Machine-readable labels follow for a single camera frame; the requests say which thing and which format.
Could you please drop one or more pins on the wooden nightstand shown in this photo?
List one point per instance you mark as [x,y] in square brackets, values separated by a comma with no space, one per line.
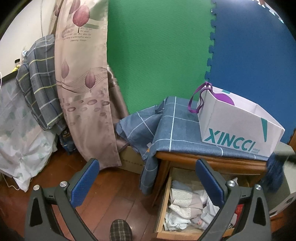
[255,170]

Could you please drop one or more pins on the green foam mat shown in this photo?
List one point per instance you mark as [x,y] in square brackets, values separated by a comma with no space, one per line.
[158,49]

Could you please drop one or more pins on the blue foam mat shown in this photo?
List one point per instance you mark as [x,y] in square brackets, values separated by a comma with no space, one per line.
[253,56]

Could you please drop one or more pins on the plaid slipper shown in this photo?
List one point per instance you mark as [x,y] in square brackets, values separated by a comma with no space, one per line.
[120,231]

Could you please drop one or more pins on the blue checked cloth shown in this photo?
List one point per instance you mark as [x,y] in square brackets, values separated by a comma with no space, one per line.
[168,127]

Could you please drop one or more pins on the beige dotted underwear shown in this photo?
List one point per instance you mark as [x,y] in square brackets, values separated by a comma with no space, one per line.
[187,205]

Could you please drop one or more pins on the red item in drawer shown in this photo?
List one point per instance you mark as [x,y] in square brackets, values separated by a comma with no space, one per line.
[239,210]

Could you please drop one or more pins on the white XINCCI paper bag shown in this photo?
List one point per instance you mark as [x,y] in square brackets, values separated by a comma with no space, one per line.
[234,122]

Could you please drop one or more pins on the grey plaid blanket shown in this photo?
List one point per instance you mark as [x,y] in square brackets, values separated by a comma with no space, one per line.
[36,79]

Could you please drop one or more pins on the wooden drawer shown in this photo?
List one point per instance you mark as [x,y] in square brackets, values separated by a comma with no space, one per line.
[189,178]

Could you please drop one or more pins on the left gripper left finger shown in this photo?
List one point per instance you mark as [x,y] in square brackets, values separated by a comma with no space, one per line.
[41,222]

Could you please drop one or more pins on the white patterned bedsheet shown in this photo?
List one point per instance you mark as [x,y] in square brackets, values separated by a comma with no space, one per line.
[25,146]

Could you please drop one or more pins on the pink floral curtain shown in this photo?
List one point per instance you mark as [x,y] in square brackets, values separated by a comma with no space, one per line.
[82,81]

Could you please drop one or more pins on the cardboard box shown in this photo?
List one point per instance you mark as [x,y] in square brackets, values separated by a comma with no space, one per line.
[131,160]

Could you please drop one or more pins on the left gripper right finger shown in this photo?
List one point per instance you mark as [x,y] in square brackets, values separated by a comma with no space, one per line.
[254,221]

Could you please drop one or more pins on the dark blue fuzzy object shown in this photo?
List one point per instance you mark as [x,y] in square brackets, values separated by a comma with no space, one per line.
[273,178]

